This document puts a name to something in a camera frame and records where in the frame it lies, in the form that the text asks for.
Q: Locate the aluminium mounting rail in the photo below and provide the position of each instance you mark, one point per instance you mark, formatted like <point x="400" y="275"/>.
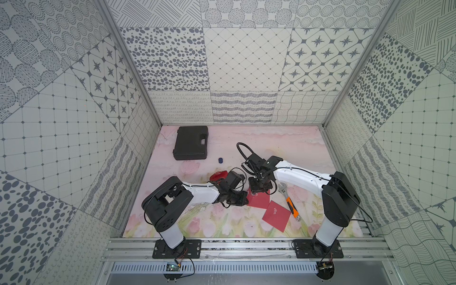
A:
<point x="277" y="249"/>

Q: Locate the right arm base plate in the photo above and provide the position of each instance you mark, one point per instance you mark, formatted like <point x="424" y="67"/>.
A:
<point x="309" y="248"/>

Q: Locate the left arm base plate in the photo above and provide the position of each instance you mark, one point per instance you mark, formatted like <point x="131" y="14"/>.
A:
<point x="186" y="249"/>

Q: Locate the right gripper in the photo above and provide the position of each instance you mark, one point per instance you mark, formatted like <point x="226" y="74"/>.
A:
<point x="255" y="189"/>

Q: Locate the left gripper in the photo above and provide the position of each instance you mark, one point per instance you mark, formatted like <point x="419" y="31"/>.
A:
<point x="238" y="199"/>

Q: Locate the orange adjustable wrench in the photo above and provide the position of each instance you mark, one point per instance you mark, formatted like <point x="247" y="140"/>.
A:
<point x="282" y="188"/>

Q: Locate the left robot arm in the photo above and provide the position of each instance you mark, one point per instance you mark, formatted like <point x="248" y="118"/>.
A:
<point x="163" y="207"/>

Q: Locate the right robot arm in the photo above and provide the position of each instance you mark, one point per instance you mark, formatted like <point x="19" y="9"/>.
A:
<point x="340" y="199"/>

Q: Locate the right circuit board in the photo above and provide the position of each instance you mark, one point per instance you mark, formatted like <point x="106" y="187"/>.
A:
<point x="325" y="270"/>

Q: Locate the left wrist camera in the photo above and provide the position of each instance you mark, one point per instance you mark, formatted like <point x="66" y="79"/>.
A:
<point x="235" y="181"/>

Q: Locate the circuit board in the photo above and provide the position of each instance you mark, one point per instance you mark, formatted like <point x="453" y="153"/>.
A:
<point x="325" y="270"/>
<point x="172" y="272"/>

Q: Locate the black plastic case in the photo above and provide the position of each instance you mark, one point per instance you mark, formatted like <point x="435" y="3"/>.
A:
<point x="191" y="143"/>

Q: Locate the left circuit board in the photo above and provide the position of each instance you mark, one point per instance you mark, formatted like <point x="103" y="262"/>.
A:
<point x="172" y="272"/>

